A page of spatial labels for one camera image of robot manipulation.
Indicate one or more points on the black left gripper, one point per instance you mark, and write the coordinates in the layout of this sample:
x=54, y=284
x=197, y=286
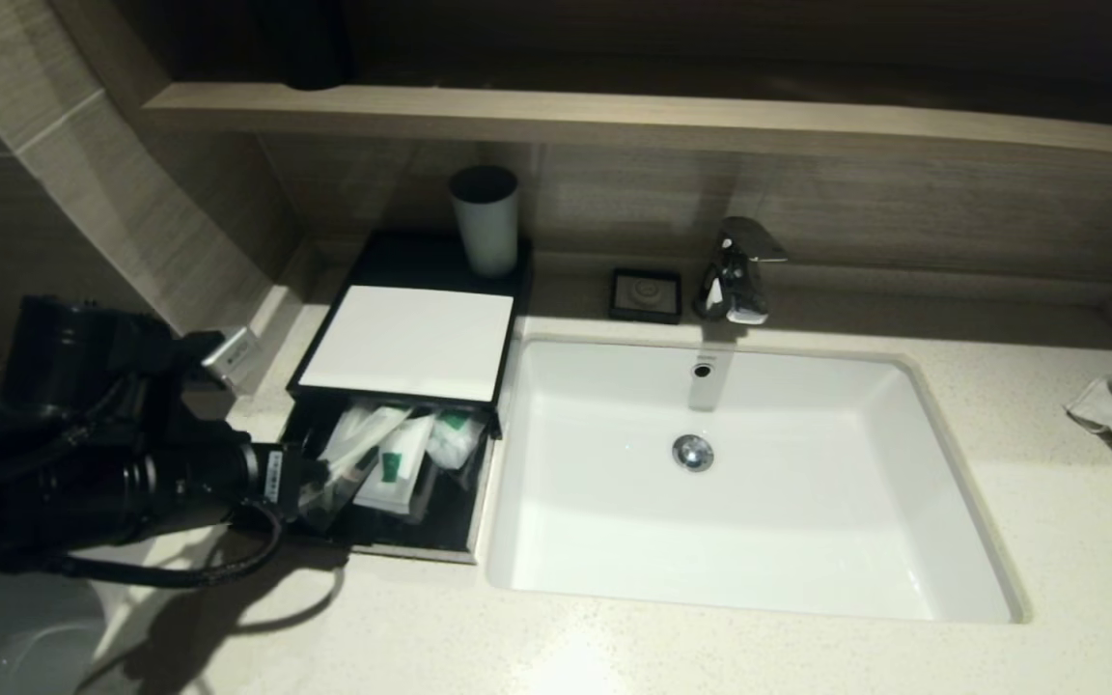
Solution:
x=228, y=483

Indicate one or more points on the slim long packet green label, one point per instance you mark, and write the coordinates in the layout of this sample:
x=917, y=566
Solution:
x=373, y=434

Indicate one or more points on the wide frosted packet green label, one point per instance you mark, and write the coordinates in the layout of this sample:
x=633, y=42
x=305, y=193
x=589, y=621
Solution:
x=400, y=473

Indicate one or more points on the black sliding drawer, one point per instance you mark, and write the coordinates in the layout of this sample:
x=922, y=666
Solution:
x=455, y=516

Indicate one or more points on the shower cap sachet green label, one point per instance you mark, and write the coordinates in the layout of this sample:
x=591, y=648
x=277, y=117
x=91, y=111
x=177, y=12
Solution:
x=455, y=436

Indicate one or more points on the black amenity box with drawer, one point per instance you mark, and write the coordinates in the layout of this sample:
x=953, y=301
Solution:
x=411, y=256

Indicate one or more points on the small packet green label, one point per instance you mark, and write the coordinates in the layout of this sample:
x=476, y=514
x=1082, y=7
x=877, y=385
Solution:
x=339, y=434

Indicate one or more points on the white rectangular pad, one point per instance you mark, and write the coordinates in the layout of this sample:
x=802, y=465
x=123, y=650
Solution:
x=411, y=338

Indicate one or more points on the grey cup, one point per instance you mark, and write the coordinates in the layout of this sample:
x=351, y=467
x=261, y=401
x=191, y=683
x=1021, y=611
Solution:
x=485, y=227

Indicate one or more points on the black bottle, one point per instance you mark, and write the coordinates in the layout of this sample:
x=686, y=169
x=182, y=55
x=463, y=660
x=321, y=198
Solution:
x=305, y=43

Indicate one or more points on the black square soap dish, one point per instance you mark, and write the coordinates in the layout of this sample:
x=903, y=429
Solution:
x=647, y=295

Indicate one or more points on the chrome sink drain stopper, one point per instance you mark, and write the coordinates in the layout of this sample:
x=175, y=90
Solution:
x=692, y=453

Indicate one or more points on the white rectangular sink basin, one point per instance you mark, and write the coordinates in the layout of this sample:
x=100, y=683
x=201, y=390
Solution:
x=759, y=541

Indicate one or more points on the chrome faucet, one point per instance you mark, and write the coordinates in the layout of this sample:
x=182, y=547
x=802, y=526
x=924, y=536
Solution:
x=735, y=275

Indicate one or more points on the light wooden wall shelf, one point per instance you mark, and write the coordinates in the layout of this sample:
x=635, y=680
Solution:
x=614, y=121

